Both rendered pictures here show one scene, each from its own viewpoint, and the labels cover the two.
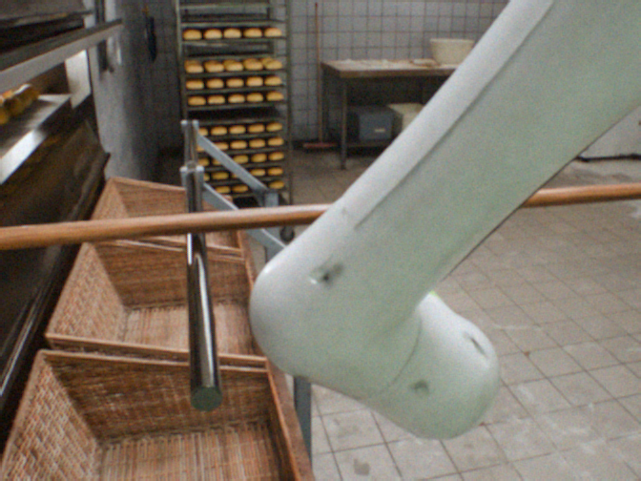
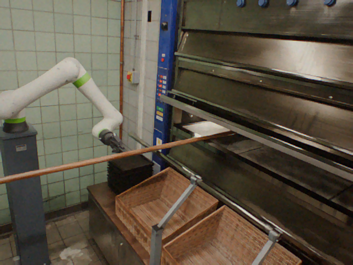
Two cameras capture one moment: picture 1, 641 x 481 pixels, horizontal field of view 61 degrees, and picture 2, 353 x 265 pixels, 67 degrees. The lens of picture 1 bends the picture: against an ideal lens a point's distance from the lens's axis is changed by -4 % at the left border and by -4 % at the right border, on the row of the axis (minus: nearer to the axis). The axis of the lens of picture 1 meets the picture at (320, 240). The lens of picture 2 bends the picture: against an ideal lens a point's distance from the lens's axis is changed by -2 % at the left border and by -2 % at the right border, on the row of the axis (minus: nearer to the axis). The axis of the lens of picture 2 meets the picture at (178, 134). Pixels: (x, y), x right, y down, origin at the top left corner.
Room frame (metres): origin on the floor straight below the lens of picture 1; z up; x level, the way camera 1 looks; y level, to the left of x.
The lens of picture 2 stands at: (2.17, -0.38, 1.84)
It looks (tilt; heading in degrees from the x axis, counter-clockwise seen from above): 20 degrees down; 154
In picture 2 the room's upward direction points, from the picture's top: 5 degrees clockwise
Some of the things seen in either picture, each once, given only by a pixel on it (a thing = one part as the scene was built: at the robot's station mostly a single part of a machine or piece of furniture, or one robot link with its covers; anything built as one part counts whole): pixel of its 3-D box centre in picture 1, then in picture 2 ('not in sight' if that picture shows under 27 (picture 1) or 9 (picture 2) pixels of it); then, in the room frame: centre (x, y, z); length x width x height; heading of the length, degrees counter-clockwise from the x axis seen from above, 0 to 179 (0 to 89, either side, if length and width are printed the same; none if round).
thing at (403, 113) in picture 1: (409, 120); not in sight; (5.62, -0.89, 0.35); 0.50 x 0.36 x 0.24; 14
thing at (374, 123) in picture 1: (369, 121); not in sight; (5.53, -0.48, 0.35); 0.50 x 0.36 x 0.24; 13
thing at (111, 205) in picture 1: (171, 229); not in sight; (1.89, 0.54, 0.72); 0.56 x 0.49 x 0.28; 12
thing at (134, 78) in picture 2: not in sight; (133, 77); (-0.23, 0.29, 1.46); 0.10 x 0.07 x 0.10; 13
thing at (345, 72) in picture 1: (436, 109); not in sight; (5.68, -1.16, 0.45); 2.20 x 0.80 x 0.90; 103
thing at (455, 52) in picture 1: (450, 52); not in sight; (5.80, -1.29, 1.01); 0.43 x 0.42 x 0.21; 103
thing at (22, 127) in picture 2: not in sight; (13, 122); (0.23, -0.63, 1.23); 0.26 x 0.15 x 0.06; 17
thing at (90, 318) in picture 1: (168, 314); (225, 264); (1.29, 0.40, 0.72); 0.56 x 0.49 x 0.28; 12
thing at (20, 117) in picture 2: not in sight; (12, 106); (0.30, -0.61, 1.36); 0.16 x 0.13 x 0.19; 171
